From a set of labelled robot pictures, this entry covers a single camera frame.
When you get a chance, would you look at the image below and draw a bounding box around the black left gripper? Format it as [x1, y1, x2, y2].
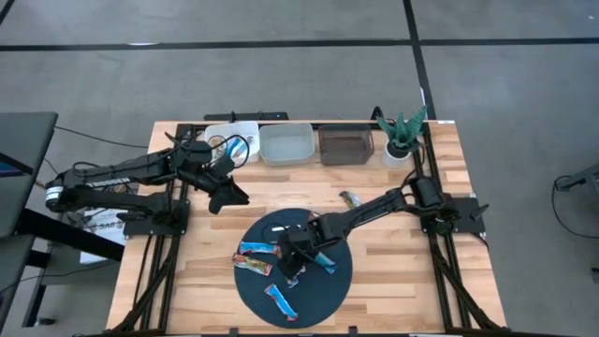
[184, 156, 251, 215]

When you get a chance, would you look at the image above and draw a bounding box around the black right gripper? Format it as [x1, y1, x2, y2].
[276, 223, 329, 281]

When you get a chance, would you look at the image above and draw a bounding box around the light blue granola bar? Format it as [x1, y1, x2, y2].
[226, 138, 249, 160]
[239, 241, 282, 256]
[263, 283, 300, 323]
[314, 252, 337, 275]

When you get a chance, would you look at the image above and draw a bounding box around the dark blue round plate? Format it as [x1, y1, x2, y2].
[233, 207, 354, 330]

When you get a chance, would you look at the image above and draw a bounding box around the white plastic bin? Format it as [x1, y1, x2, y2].
[204, 120, 261, 165]

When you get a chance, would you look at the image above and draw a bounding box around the grey translucent plastic bin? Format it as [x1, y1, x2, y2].
[258, 123, 316, 168]

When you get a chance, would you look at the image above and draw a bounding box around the black power strip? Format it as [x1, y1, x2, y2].
[203, 110, 290, 123]

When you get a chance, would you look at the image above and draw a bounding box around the dark smoky plastic bin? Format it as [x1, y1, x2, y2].
[317, 123, 375, 167]

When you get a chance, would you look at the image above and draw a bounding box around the white printed cardboard box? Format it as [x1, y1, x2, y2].
[79, 205, 128, 266]

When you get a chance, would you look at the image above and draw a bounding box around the white round plant pot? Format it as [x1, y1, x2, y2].
[382, 139, 413, 169]

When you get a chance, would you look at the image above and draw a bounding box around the green spiky succulent plant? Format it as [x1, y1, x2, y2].
[376, 105, 428, 151]

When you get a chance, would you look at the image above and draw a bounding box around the dark grey desk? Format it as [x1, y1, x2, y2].
[0, 110, 126, 329]

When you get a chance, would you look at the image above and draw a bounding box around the black aluminium frame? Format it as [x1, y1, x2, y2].
[72, 120, 567, 337]

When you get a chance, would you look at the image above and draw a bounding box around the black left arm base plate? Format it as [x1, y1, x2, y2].
[122, 198, 192, 238]

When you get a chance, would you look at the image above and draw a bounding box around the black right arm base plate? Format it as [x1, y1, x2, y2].
[417, 196, 490, 235]

